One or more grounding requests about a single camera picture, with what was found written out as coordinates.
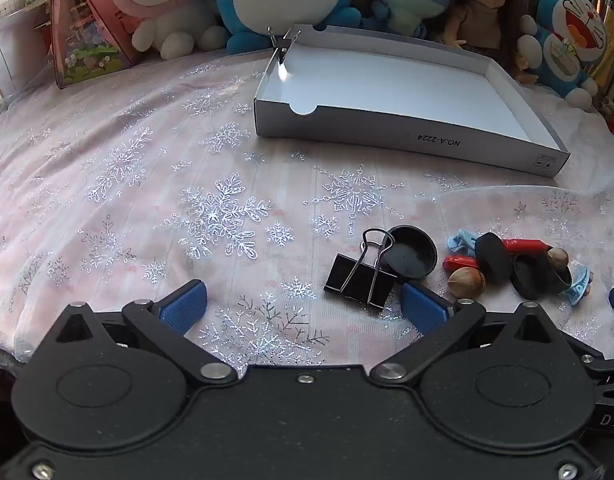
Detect pink snowflake cloth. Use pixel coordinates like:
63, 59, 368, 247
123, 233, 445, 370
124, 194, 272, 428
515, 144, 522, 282
0, 50, 614, 376

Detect white cardboard box tray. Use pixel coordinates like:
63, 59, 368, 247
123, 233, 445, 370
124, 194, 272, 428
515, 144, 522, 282
253, 24, 571, 179

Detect pink triangular toy box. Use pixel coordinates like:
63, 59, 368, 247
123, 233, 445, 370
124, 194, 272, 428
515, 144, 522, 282
49, 0, 142, 90

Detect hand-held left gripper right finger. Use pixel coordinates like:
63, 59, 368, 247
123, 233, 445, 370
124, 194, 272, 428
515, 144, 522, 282
369, 282, 590, 386

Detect blue hair clip with bears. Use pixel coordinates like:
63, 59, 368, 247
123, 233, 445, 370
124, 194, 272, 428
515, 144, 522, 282
562, 266, 594, 306

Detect brown-haired doll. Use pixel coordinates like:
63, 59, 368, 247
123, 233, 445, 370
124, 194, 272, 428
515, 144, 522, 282
439, 0, 538, 86

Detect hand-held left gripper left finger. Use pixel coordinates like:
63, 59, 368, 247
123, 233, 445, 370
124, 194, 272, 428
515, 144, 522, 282
37, 280, 238, 386

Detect red plastic peg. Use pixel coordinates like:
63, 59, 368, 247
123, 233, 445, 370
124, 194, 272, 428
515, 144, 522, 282
442, 255, 480, 272
502, 237, 553, 256

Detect light blue hair clip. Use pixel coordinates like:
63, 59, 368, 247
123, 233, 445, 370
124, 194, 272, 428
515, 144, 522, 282
446, 229, 480, 257

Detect small silver binder clip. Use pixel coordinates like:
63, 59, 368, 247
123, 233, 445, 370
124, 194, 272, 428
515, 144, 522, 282
267, 26, 302, 68

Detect pink rabbit plush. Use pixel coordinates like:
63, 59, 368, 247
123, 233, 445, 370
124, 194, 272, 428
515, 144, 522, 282
108, 0, 230, 60

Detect large black binder clip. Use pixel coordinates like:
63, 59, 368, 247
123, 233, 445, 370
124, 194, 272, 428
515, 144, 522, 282
323, 227, 399, 317

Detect brown nut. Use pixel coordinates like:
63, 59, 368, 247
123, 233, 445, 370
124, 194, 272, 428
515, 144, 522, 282
447, 267, 487, 301
546, 247, 570, 272

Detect blue robot cat plush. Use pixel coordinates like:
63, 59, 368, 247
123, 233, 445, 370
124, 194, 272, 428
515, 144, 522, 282
517, 0, 610, 111

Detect row of books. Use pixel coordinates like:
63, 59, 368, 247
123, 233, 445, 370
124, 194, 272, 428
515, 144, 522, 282
522, 0, 614, 106

